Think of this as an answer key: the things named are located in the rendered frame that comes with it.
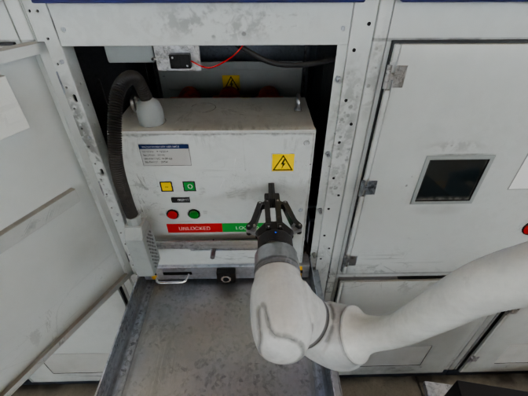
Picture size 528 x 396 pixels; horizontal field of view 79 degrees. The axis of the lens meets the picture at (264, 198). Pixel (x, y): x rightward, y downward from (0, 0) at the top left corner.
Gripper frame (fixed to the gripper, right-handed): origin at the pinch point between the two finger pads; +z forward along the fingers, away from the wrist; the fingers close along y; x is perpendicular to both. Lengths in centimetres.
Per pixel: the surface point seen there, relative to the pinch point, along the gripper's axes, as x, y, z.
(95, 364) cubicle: -100, -79, 6
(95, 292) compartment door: -36, -55, -3
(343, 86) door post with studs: 25.2, 16.4, 7.2
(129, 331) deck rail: -38, -42, -15
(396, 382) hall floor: -123, 65, 4
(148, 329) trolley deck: -38, -36, -14
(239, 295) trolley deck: -38.4, -10.0, -3.0
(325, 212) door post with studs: -12.4, 16.7, 7.2
